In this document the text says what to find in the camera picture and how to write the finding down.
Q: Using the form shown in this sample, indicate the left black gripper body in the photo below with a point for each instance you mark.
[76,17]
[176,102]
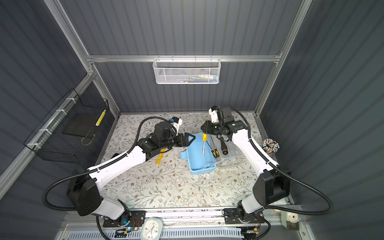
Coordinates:
[173,141]

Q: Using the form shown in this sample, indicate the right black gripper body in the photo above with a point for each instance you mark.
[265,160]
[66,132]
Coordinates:
[215,128]

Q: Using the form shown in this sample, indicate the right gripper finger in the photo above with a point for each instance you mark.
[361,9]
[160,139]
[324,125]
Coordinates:
[206,124]
[206,130]

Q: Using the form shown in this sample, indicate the yellow black stubby screwdriver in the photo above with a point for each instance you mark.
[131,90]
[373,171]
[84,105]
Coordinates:
[204,139]

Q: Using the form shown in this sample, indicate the light blue plastic tool box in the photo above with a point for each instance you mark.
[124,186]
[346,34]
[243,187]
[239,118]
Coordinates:
[202,164]

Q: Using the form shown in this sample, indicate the yellow pipe wrench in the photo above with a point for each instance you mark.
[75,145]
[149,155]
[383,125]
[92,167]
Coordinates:
[159,159]

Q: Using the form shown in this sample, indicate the black orange screwdriver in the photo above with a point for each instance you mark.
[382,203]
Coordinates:
[224,147]

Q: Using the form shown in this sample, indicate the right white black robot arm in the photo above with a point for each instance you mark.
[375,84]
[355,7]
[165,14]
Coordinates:
[272,183]

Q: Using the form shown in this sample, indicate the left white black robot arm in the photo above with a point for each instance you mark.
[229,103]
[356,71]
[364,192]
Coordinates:
[85,185]

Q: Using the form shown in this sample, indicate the floral table mat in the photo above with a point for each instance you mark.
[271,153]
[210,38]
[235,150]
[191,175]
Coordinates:
[170,184]

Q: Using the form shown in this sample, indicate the clear cup of markers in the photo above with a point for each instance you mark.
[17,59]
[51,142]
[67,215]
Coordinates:
[270,146]

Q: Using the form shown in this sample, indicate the yellow marker in black basket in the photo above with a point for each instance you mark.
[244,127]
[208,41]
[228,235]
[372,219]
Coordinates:
[100,118]

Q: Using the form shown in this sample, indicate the white analog clock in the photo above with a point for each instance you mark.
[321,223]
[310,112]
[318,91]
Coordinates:
[151,229]

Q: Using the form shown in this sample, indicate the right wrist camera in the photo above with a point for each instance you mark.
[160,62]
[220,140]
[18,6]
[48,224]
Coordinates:
[214,114]

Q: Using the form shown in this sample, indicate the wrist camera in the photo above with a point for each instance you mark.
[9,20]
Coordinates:
[176,122]
[214,114]

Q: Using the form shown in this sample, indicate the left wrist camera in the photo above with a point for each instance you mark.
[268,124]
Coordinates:
[176,122]

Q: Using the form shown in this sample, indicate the white wire mesh basket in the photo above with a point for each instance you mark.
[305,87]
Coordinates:
[187,72]

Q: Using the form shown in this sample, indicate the black wire wall basket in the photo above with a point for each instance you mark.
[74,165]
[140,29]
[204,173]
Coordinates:
[70,134]

